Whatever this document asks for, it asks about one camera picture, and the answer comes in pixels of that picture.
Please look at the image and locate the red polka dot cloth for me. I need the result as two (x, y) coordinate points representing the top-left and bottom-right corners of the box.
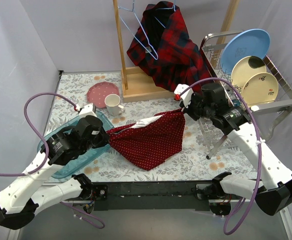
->
(107, 109), (186, 171)

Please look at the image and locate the red plaid skirt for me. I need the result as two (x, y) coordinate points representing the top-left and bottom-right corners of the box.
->
(126, 1), (211, 92)

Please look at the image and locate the blue wire hanger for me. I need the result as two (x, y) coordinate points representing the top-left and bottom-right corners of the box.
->
(153, 0), (176, 28)
(117, 0), (160, 60)

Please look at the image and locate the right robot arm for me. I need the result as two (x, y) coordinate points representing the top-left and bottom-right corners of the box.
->
(174, 82), (292, 216)

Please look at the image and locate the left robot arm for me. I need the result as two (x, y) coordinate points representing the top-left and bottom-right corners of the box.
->
(0, 115), (109, 230)

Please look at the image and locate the wooden hanger stand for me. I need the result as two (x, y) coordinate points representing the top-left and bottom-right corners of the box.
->
(113, 0), (240, 103)

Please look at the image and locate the metal dish rack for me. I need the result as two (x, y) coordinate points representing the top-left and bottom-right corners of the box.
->
(195, 29), (292, 160)

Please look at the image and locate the blue white cup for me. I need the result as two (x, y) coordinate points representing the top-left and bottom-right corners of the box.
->
(231, 99), (241, 107)

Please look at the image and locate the white mug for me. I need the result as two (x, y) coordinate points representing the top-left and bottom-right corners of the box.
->
(104, 93), (125, 117)

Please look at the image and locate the pink dotted plate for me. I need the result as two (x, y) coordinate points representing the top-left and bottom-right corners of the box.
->
(86, 81), (120, 109)

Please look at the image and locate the teal plastic tray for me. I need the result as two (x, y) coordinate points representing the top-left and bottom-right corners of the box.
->
(44, 110), (114, 179)

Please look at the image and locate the cream plate black spot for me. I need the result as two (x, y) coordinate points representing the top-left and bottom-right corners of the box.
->
(231, 56), (267, 87)

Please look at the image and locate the cream plate with flower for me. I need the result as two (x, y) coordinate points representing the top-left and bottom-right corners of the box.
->
(241, 72), (279, 107)

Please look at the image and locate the blue plate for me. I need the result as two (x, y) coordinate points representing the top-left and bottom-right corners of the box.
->
(220, 28), (271, 74)

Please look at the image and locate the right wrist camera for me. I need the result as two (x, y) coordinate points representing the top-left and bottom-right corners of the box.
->
(173, 84), (194, 108)

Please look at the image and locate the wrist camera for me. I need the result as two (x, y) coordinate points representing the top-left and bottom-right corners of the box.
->
(75, 103), (97, 121)
(173, 84), (194, 108)

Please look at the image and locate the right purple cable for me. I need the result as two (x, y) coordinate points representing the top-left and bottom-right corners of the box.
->
(182, 77), (263, 236)

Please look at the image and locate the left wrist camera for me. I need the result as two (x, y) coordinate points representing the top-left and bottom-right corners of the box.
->
(75, 103), (97, 121)

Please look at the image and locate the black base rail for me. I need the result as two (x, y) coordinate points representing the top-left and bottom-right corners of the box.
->
(70, 179), (242, 212)

